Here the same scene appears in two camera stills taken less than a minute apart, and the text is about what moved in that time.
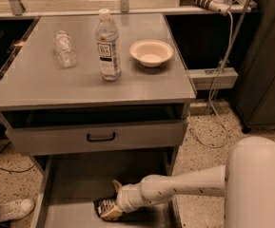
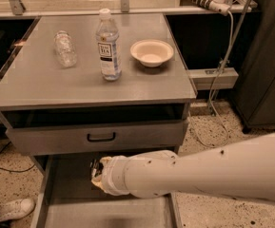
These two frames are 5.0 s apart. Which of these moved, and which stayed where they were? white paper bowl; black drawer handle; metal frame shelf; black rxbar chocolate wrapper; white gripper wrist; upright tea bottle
Moved: black rxbar chocolate wrapper; white gripper wrist
Stayed: metal frame shelf; upright tea bottle; black drawer handle; white paper bowl
